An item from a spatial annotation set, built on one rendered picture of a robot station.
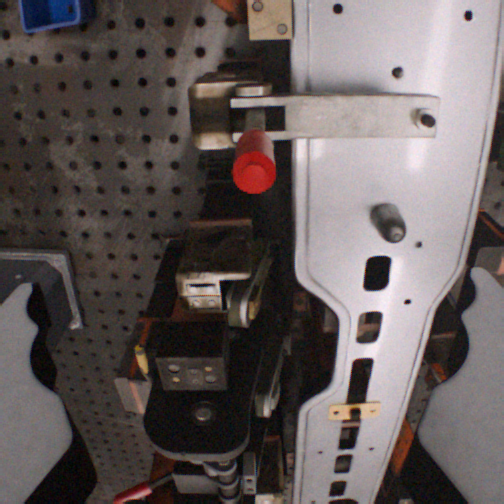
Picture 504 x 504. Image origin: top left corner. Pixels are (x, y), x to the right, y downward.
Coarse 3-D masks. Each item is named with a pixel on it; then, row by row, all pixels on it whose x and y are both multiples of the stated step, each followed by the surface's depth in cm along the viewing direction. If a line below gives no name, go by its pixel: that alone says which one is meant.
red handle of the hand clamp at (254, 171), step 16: (256, 112) 30; (256, 128) 25; (240, 144) 22; (256, 144) 20; (240, 160) 19; (256, 160) 19; (272, 160) 20; (240, 176) 20; (256, 176) 19; (272, 176) 20; (256, 192) 20
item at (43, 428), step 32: (32, 288) 11; (0, 320) 9; (32, 320) 9; (0, 352) 8; (32, 352) 9; (0, 384) 8; (32, 384) 8; (0, 416) 7; (32, 416) 7; (64, 416) 7; (0, 448) 6; (32, 448) 6; (64, 448) 6; (0, 480) 6; (32, 480) 6; (64, 480) 6; (96, 480) 7
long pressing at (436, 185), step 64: (320, 0) 33; (384, 0) 32; (448, 0) 32; (320, 64) 35; (384, 64) 35; (448, 64) 35; (448, 128) 38; (320, 192) 42; (384, 192) 42; (448, 192) 42; (320, 256) 46; (448, 256) 46; (384, 320) 51; (384, 384) 57; (320, 448) 66; (384, 448) 66
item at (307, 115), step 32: (288, 96) 30; (320, 96) 30; (352, 96) 30; (384, 96) 30; (416, 96) 30; (288, 128) 32; (320, 128) 32; (352, 128) 31; (384, 128) 31; (416, 128) 31
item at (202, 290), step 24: (216, 168) 67; (216, 192) 60; (240, 192) 59; (216, 216) 52; (240, 216) 52; (192, 240) 46; (216, 240) 45; (240, 240) 45; (192, 264) 41; (216, 264) 41; (240, 264) 41; (192, 288) 40; (216, 288) 40; (192, 312) 42; (216, 312) 42
